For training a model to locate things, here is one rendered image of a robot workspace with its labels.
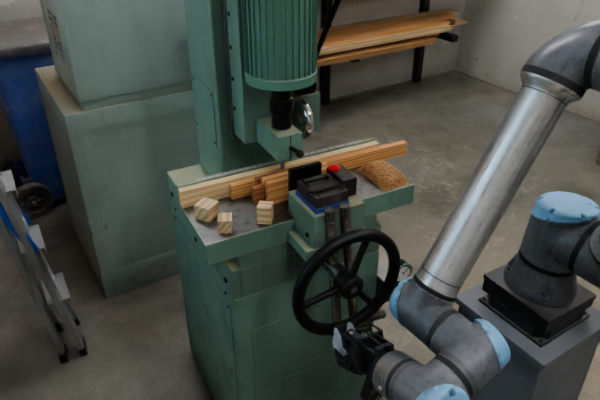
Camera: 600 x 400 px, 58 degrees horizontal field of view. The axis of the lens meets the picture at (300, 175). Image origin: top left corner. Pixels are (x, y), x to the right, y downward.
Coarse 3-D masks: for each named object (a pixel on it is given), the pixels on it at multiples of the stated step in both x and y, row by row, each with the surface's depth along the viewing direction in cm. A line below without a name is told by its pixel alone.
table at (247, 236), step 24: (360, 192) 144; (384, 192) 144; (408, 192) 148; (192, 216) 134; (240, 216) 134; (288, 216) 134; (192, 240) 134; (216, 240) 125; (240, 240) 127; (264, 240) 131; (288, 240) 134
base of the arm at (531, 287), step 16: (512, 272) 148; (528, 272) 144; (544, 272) 141; (512, 288) 147; (528, 288) 144; (544, 288) 143; (560, 288) 141; (576, 288) 145; (544, 304) 143; (560, 304) 143
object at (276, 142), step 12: (264, 120) 143; (264, 132) 141; (276, 132) 136; (288, 132) 136; (300, 132) 137; (264, 144) 143; (276, 144) 136; (288, 144) 136; (300, 144) 138; (276, 156) 138; (288, 156) 138
